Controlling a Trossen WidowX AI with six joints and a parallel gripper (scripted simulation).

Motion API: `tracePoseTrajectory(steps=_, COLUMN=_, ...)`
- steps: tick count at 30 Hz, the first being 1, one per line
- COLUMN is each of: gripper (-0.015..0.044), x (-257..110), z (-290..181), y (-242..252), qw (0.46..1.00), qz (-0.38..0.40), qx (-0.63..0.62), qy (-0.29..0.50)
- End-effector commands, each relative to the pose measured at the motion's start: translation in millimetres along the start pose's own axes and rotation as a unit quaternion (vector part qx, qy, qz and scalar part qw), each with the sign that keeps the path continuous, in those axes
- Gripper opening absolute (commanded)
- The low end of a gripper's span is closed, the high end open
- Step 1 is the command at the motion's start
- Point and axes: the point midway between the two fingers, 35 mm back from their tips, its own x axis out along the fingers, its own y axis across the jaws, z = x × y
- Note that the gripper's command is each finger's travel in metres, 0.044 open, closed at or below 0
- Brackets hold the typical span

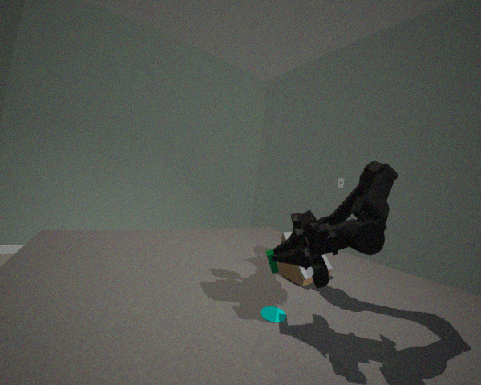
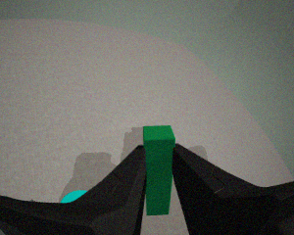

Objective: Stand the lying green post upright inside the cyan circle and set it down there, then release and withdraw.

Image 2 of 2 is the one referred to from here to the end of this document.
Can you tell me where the green rectangular post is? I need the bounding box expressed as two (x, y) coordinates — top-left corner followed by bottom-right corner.
(143, 125), (175, 215)

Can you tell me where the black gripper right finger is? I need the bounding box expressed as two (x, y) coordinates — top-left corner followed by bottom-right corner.
(171, 144), (294, 235)

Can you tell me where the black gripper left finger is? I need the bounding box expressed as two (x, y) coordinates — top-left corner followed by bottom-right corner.
(0, 145), (146, 235)

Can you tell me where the cyan circle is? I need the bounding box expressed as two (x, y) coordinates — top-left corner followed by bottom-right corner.
(61, 191), (85, 204)

